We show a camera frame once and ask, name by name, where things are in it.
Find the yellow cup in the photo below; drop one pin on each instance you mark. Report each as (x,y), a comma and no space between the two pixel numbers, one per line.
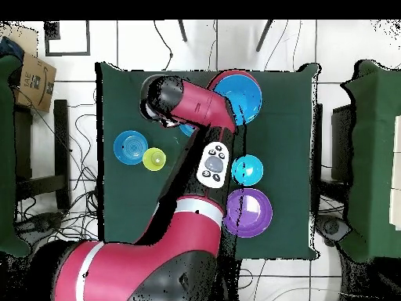
(155,160)

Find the large orange bowl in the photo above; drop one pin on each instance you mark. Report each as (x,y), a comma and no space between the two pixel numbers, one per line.
(225,75)

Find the large deep blue bowl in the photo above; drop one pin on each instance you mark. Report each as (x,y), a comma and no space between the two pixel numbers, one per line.
(247,97)

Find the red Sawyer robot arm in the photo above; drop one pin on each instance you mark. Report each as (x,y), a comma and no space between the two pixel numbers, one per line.
(188,244)

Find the dark green table cloth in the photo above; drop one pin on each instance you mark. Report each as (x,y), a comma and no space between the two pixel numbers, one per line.
(125,194)

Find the black tripod leg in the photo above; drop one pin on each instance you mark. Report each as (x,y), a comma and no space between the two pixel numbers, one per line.
(264,36)
(182,31)

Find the small light blue bowl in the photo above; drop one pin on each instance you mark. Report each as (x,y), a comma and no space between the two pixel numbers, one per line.
(249,170)

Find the purple bowl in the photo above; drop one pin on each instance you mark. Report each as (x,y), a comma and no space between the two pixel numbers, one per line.
(250,213)

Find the cardboard box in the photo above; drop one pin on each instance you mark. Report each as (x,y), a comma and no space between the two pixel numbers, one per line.
(36,84)

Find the green cloth side table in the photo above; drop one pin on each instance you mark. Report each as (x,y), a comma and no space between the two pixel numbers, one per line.
(6,156)
(369,125)

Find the black furniture piece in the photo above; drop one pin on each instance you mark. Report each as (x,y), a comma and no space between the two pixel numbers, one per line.
(341,141)

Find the dark blue bag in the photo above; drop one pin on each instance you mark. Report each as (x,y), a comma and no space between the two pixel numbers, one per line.
(11,48)

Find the white board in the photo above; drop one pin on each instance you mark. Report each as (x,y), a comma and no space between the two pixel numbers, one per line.
(396,188)

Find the black stool frame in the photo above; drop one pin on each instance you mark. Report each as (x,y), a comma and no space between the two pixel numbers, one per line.
(61,141)

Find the black square floor frame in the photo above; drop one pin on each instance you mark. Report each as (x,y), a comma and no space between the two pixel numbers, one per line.
(51,31)

